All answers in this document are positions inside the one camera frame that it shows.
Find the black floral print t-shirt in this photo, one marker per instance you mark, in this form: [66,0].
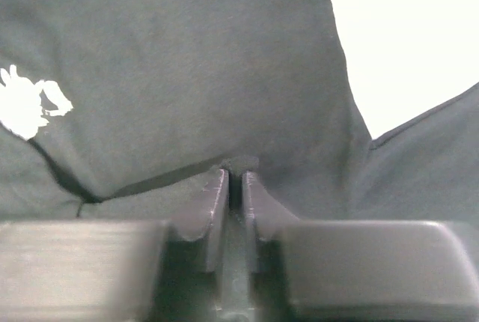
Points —
[125,109]

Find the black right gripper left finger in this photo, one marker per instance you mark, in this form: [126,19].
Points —
[113,270]

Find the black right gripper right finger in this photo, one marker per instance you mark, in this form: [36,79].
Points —
[357,270]

